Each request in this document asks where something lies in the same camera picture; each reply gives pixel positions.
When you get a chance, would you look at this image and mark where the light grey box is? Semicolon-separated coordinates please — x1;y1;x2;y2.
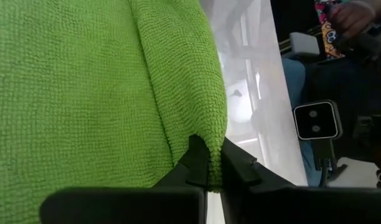
289;31;321;57

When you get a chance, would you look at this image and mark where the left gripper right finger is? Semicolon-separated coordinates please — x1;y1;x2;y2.
221;138;381;224

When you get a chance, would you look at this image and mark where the green microfibre towel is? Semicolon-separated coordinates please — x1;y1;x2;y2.
0;0;228;224

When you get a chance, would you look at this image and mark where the person's hand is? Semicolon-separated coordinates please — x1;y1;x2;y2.
328;0;381;40

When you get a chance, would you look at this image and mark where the colourful patterned fabric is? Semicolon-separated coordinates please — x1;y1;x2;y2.
314;0;346;60

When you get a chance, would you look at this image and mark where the black camera stand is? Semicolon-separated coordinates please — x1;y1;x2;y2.
311;139;349;188

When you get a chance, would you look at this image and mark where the person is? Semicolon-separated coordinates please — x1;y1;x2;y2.
281;0;381;189

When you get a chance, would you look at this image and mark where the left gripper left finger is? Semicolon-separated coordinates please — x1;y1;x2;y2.
39;134;210;224

